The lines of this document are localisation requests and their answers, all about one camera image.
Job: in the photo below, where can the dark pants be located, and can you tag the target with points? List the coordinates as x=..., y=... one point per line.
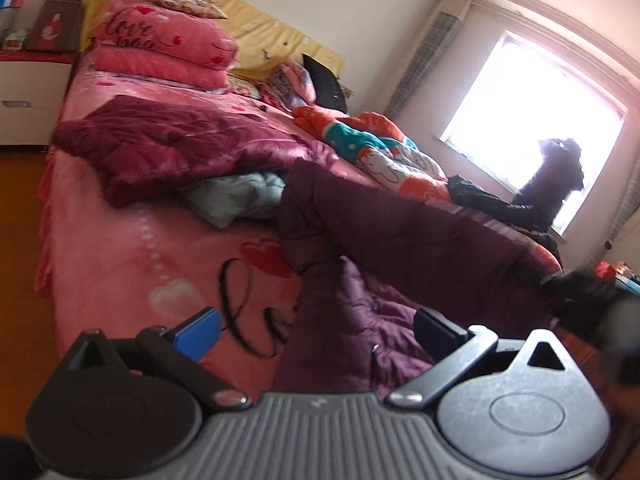
x=480, y=200

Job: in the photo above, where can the light grey down jacket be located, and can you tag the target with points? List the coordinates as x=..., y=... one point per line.
x=235, y=195

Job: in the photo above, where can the pink pillow with heart print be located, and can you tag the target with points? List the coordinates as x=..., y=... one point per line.
x=160, y=35

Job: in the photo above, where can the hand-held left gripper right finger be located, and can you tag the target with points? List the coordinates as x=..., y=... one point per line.
x=437, y=332

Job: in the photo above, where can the floral pillow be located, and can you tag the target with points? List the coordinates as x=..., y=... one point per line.
x=242, y=86

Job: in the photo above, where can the white nightstand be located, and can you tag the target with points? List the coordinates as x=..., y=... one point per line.
x=30, y=85

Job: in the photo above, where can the patterned beige cushion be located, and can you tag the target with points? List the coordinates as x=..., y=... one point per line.
x=185, y=0

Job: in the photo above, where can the black cushion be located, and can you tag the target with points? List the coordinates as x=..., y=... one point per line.
x=325, y=82

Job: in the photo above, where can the folded pink and grey blanket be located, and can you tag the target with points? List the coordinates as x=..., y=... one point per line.
x=292, y=82

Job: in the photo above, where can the framed picture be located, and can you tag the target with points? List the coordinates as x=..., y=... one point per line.
x=52, y=25

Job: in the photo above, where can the pink bed with yellow headboard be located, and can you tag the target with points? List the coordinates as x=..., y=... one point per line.
x=125, y=240

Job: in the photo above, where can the maroon down jacket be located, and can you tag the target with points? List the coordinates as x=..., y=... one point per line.
x=175, y=145

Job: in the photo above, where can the orange and teal cartoon quilt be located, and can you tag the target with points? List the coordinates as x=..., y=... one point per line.
x=370, y=145

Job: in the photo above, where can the plain pink pillow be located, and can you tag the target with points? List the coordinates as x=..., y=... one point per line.
x=150, y=67

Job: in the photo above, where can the grey checked curtain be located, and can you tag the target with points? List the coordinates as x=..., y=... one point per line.
x=430, y=50
x=630, y=195

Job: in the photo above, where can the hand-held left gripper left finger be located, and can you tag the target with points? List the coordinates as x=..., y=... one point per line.
x=197, y=332

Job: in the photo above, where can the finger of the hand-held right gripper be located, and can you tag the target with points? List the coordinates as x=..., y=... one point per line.
x=570, y=287

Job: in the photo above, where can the purple down jacket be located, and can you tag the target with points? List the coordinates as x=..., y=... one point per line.
x=400, y=230

